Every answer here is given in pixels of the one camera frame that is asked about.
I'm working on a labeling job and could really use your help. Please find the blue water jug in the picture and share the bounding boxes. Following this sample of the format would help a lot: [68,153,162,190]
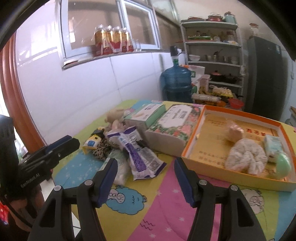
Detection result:
[160,65,192,103]

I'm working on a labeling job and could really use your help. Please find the wrapped noodle packs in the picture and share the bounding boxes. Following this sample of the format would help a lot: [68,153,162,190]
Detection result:
[192,93,221,105]

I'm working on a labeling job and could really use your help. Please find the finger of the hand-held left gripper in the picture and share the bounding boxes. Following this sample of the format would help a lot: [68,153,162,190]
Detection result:
[44,136,74,151]
[27,138,80,168]

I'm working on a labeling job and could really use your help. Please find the aluminium sliding window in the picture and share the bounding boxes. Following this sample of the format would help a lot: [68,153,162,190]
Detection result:
[60,0,162,59]

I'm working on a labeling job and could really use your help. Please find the person's left hand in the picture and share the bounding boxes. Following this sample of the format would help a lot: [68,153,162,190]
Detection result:
[10,197,38,230]

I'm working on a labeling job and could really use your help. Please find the green white carton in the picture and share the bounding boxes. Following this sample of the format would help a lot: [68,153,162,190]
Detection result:
[124,103,166,129]

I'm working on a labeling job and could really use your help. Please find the bun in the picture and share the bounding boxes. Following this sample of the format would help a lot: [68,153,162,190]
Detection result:
[223,119,245,142]

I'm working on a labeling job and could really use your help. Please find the beige plush bear pink bow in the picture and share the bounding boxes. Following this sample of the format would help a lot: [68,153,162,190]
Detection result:
[110,120,127,132]

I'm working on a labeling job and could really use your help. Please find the yellow noodle bag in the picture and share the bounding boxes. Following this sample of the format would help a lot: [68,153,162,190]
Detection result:
[211,87,233,98]

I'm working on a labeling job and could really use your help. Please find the white plastic bag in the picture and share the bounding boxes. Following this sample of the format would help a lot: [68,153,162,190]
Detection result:
[190,65,211,93]

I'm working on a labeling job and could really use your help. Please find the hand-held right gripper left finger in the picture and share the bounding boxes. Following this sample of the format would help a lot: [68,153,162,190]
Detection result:
[28,158,119,241]

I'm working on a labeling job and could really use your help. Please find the floral tissue box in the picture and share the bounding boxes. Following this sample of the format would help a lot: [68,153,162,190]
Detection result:
[145,103,206,156]

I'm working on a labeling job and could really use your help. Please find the white floral fabric scrunchie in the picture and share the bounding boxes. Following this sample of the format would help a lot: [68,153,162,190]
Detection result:
[225,138,269,175]

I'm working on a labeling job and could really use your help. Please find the white soft pack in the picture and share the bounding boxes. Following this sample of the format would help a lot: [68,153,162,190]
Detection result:
[103,149,131,186]

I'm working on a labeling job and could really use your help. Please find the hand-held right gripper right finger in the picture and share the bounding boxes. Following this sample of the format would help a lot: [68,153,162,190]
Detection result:
[174,158,266,241]

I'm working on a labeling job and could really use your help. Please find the green tissue pack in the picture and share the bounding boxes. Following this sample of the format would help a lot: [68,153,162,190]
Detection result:
[264,135,284,163]

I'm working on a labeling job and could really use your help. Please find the green foam ball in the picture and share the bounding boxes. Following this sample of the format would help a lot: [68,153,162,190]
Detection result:
[268,153,292,179]

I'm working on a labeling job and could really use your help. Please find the brown wooden door frame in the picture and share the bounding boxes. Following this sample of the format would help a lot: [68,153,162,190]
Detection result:
[0,35,47,153]

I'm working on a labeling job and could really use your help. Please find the yellow black soft toy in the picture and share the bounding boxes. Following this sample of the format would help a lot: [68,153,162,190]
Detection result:
[83,128,103,153]

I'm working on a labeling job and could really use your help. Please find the teal canister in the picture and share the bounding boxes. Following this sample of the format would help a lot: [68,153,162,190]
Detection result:
[224,12,237,25]

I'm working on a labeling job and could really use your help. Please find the red basin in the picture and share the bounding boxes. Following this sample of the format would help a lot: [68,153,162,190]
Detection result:
[228,98,244,108]

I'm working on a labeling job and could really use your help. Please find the dark grey fridge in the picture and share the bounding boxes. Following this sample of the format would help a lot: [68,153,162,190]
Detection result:
[245,36,289,122]

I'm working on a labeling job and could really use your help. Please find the orange drink bottle red label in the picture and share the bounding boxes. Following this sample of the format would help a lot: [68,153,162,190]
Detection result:
[94,26,107,57]
[112,27,125,53]
[122,28,134,52]
[105,26,116,55]

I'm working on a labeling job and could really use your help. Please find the black wok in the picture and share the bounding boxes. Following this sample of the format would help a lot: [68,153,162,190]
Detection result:
[223,74,242,84]

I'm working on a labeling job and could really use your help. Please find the metal shelf rack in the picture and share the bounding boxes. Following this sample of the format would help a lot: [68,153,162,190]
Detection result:
[180,20,244,102]

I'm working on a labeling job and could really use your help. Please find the leopard print plush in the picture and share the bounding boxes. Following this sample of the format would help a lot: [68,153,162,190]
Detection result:
[92,138,114,161]

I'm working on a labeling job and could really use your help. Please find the purple white packet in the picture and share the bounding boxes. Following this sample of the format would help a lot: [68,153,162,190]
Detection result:
[105,126,167,181]

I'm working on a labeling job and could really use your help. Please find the water pump dispenser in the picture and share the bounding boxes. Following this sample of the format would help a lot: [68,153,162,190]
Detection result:
[170,46,180,66]

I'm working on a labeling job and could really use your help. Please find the orange cardboard box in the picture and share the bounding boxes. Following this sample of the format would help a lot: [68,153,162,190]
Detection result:
[181,105,296,192]

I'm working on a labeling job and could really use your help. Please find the beige plush bear purple dress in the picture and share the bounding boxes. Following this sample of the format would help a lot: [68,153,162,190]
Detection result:
[105,108,130,123]

